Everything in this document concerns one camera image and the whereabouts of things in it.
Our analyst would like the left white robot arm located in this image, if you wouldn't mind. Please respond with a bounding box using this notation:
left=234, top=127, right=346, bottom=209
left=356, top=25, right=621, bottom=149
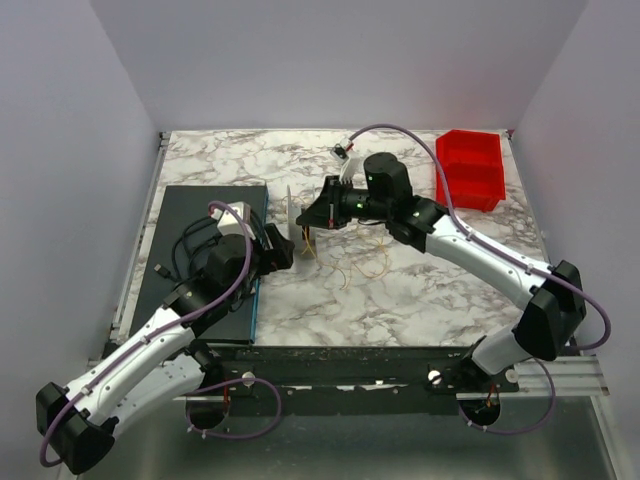
left=36, top=223, right=294, bottom=474

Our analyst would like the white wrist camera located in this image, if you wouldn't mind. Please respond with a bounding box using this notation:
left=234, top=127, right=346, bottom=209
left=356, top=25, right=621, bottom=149
left=331, top=144, right=363, bottom=184
left=210, top=202, right=255, bottom=239

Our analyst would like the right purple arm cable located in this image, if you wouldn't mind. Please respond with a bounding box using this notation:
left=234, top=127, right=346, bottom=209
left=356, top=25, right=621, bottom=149
left=342, top=123, right=612, bottom=351

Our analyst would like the red plastic bin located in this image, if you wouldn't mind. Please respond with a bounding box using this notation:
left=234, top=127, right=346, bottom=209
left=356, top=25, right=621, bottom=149
left=436, top=130, right=506, bottom=212

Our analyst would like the white cable spool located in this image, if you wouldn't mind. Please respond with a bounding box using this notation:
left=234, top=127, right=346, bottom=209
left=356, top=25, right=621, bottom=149
left=284, top=186, right=317, bottom=274

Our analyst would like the black usb cable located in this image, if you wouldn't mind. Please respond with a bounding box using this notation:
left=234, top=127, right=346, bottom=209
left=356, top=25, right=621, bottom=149
left=154, top=214, right=261, bottom=306

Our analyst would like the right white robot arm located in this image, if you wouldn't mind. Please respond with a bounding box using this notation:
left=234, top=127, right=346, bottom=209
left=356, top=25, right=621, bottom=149
left=296, top=152, right=586, bottom=376

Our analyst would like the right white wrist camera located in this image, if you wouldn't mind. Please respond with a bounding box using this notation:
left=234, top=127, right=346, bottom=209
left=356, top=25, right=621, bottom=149
left=331, top=144, right=363, bottom=184

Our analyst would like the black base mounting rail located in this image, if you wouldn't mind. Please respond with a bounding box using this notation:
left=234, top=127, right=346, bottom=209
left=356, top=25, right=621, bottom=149
left=185, top=342, right=519, bottom=433

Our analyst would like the thin yellow wire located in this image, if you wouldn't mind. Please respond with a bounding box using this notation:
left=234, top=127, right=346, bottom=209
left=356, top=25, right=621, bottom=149
left=299, top=224, right=394, bottom=291

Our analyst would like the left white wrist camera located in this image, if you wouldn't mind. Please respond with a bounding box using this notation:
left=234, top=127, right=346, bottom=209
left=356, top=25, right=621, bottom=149
left=210, top=202, right=255, bottom=239

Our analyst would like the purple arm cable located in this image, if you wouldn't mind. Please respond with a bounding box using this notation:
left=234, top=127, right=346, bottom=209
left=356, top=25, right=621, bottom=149
left=39, top=200, right=254, bottom=469
left=342, top=123, right=612, bottom=351

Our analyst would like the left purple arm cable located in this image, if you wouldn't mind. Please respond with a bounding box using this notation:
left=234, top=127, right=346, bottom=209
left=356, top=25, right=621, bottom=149
left=39, top=200, right=254, bottom=469

